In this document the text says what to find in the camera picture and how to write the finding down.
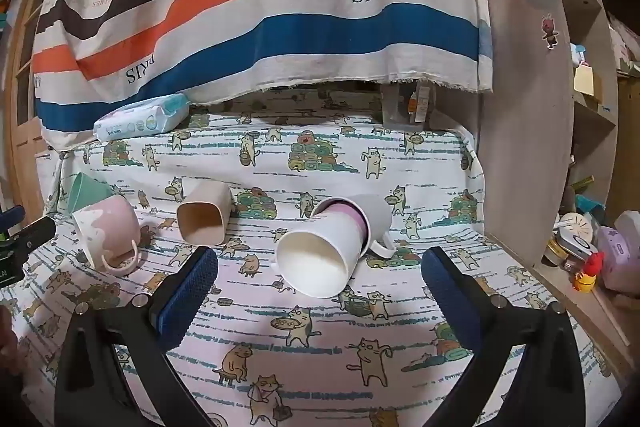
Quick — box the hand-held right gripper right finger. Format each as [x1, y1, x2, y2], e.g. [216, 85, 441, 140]
[421, 247, 587, 427]

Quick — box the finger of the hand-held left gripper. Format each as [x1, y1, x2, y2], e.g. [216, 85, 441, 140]
[0, 205, 27, 228]
[0, 216, 57, 258]

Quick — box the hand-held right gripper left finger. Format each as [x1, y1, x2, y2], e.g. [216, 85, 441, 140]
[55, 247, 220, 427]

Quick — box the white paper cup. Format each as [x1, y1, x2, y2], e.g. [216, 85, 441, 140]
[276, 202, 372, 298]

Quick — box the green cup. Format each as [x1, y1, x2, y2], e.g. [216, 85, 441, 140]
[67, 172, 119, 216]

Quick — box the beige square cup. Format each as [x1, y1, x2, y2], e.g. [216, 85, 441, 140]
[176, 184, 236, 246]

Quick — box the purple paper cup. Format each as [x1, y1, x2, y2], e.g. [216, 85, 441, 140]
[320, 200, 374, 256]

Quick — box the person's left hand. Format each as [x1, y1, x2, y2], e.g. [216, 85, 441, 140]
[0, 304, 23, 379]

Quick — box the pink and white mug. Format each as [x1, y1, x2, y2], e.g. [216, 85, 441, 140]
[72, 197, 142, 278]

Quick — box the wooden door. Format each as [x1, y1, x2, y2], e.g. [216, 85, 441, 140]
[1, 0, 63, 220]

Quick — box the grey mug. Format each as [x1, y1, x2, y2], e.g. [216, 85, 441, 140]
[312, 195, 397, 261]

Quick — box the cat printed tablecloth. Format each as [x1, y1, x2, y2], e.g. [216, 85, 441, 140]
[10, 89, 621, 427]

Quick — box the red and yellow toy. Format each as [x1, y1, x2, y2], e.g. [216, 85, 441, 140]
[572, 251, 601, 293]

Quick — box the white round gadget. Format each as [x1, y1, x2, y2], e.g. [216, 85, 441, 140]
[552, 212, 599, 259]

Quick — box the wet wipes pack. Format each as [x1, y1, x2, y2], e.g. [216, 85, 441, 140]
[93, 93, 192, 143]

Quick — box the wooden shelf unit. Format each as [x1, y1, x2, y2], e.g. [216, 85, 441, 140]
[474, 0, 640, 383]

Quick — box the cardboard box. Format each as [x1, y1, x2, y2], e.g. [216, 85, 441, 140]
[382, 82, 436, 126]

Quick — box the yellow box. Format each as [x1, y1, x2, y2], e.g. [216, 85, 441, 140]
[572, 64, 596, 98]

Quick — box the bear sticker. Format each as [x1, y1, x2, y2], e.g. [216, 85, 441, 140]
[541, 14, 560, 52]

